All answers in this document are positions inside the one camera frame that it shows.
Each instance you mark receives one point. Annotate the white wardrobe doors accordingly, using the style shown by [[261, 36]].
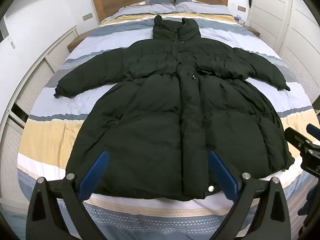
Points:
[[287, 30]]

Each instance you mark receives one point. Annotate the small purple object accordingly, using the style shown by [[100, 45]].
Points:
[[239, 20]]

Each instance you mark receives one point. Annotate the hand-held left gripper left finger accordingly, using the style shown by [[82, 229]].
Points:
[[96, 175]]

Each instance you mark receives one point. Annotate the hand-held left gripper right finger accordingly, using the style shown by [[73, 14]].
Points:
[[222, 177]]

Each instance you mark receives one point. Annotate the bed with striped duvet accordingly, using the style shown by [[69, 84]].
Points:
[[50, 135]]

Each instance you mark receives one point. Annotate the black puffer coat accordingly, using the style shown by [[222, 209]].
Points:
[[162, 117]]

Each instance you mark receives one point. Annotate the white slatted cabinet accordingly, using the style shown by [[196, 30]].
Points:
[[32, 85]]

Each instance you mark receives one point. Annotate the wall switch plate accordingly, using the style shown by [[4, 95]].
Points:
[[241, 8], [87, 16]]

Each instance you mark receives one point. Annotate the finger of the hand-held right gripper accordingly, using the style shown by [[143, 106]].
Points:
[[295, 138], [314, 131]]

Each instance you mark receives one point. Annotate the person's right hand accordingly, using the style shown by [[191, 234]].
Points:
[[307, 201]]

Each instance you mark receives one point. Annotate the wooden nightstand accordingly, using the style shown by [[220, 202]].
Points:
[[253, 31], [75, 42]]

